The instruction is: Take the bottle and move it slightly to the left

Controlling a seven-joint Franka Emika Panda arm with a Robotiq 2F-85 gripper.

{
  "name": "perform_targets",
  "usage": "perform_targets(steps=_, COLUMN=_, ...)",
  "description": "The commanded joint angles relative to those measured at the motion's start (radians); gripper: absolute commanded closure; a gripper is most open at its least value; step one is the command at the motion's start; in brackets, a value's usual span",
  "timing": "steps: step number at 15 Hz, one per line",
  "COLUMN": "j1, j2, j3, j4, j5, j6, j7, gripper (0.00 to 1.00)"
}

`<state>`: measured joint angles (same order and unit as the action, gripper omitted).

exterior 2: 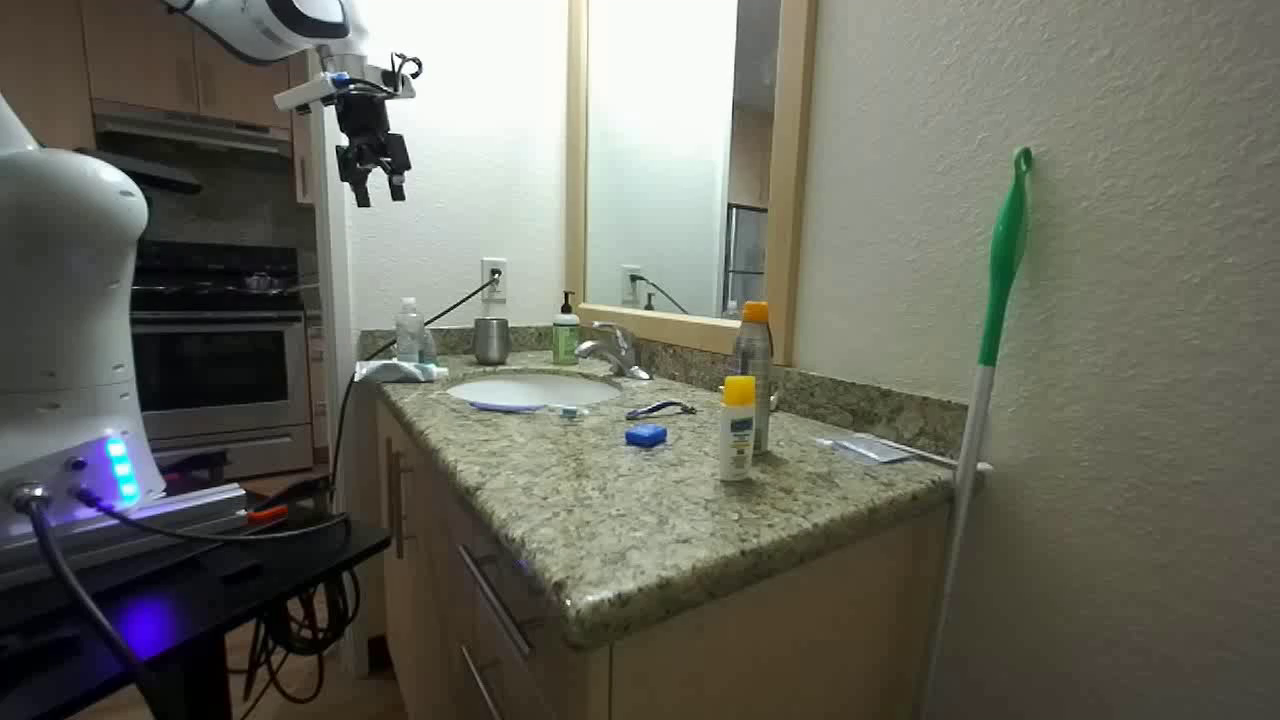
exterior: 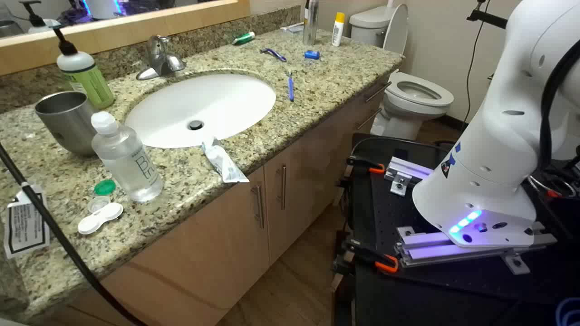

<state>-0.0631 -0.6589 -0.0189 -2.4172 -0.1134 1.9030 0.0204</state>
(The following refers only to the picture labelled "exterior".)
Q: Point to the white bottle with yellow cap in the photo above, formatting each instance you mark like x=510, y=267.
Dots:
x=338, y=28

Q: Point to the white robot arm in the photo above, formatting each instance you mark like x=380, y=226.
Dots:
x=503, y=139

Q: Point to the clear plastic bottle white cap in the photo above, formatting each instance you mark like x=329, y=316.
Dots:
x=126, y=159

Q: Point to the green soap pump bottle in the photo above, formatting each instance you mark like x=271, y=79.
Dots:
x=84, y=74

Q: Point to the white toothpaste tube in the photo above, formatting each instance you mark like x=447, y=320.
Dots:
x=224, y=164

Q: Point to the blue razor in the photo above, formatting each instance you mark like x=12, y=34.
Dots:
x=291, y=90

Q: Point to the orange black rear clamp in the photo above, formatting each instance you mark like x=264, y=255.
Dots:
x=371, y=166

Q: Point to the orange black clamp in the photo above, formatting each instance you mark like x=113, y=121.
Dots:
x=371, y=166
x=383, y=264

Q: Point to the blue small box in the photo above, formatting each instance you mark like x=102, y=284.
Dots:
x=313, y=56

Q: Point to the white oval sink basin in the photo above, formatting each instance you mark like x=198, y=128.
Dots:
x=211, y=106

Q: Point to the green tube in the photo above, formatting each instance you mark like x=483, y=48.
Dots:
x=244, y=39

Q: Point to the clear plastic packet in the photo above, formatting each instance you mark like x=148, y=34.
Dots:
x=295, y=28

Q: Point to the white toilet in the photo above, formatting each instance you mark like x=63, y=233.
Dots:
x=409, y=101

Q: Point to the wooden vanity cabinet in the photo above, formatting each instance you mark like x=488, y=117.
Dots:
x=191, y=255

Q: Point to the black robot table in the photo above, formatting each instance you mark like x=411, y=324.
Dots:
x=479, y=293

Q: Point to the chrome faucet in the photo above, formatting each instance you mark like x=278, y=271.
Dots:
x=162, y=63

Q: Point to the green round cap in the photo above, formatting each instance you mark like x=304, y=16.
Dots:
x=104, y=188

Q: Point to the white contact lens case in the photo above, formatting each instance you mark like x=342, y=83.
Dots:
x=97, y=220

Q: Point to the stainless steel cup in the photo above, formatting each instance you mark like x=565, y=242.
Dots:
x=68, y=119

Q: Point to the wood-framed mirror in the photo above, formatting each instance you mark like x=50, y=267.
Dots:
x=37, y=50

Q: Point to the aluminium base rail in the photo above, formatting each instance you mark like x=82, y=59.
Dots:
x=472, y=219

